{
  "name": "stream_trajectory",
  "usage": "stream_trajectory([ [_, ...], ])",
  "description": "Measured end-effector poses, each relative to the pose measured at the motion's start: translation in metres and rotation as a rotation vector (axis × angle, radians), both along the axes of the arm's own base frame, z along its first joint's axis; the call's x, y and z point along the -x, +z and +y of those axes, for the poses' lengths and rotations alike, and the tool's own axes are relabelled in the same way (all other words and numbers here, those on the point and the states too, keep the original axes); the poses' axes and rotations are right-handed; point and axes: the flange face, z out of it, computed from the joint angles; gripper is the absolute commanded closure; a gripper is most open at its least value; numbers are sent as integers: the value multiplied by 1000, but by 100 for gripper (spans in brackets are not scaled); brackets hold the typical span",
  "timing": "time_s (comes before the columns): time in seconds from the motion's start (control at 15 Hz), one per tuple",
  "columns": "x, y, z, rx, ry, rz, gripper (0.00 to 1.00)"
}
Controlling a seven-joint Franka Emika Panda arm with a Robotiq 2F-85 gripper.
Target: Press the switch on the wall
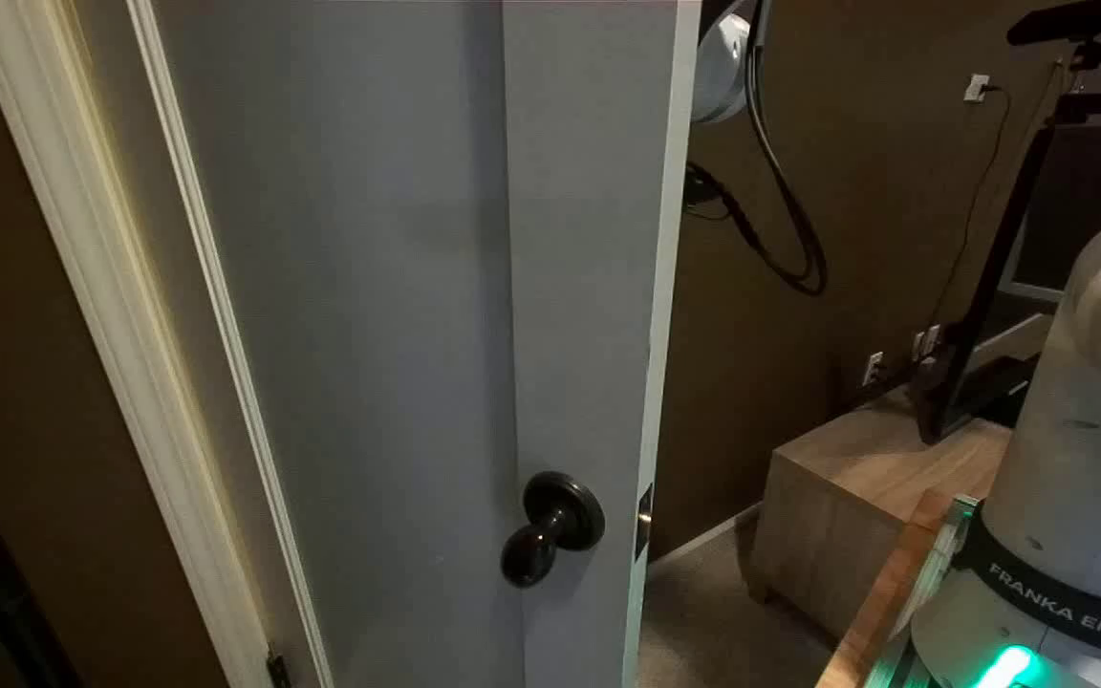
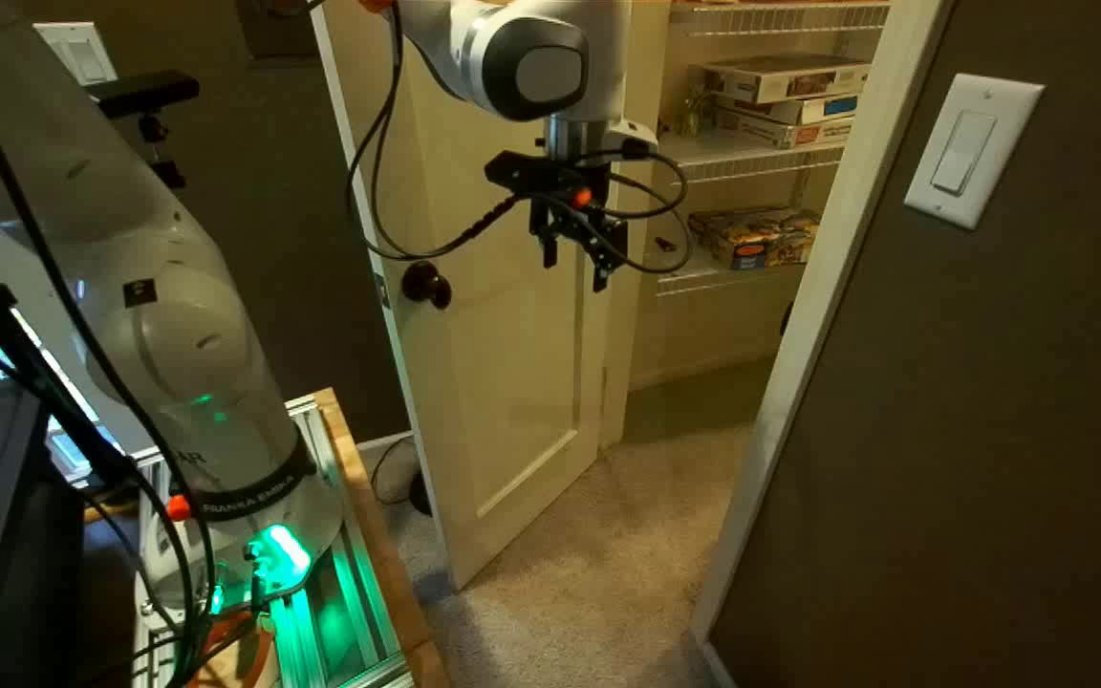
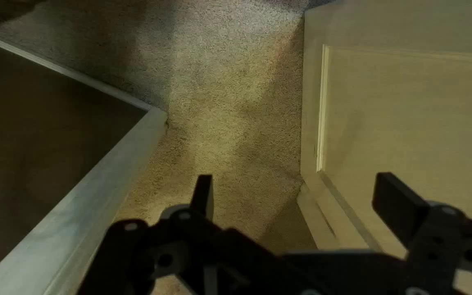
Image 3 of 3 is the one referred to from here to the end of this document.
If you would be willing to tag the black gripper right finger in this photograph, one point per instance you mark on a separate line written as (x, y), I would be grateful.
(399, 207)

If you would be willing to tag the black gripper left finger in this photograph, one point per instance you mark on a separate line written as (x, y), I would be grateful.
(203, 199)

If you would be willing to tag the white panelled door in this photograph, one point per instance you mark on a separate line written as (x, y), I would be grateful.
(388, 87)

